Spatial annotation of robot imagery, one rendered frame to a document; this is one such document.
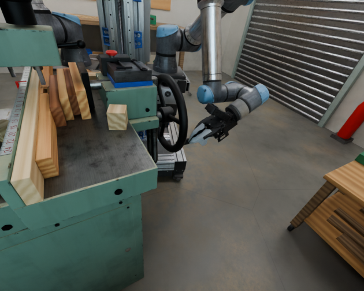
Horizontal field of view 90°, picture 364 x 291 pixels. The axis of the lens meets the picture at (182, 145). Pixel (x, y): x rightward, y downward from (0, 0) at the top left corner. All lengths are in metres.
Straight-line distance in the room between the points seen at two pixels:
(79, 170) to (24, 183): 0.08
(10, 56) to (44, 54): 0.06
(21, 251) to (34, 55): 0.45
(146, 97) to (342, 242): 1.31
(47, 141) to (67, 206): 0.11
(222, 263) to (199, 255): 0.13
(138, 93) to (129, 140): 0.15
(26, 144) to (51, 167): 0.05
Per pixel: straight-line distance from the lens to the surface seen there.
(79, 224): 0.58
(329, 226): 1.52
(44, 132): 0.40
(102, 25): 1.32
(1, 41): 0.53
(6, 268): 0.68
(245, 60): 4.21
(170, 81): 0.61
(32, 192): 0.32
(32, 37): 0.52
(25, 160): 0.33
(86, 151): 0.39
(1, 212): 0.51
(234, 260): 1.30
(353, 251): 1.47
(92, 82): 0.54
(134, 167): 0.34
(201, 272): 1.22
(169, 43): 1.13
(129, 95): 0.50
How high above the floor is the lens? 1.14
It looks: 37 degrees down
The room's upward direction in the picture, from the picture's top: 8 degrees clockwise
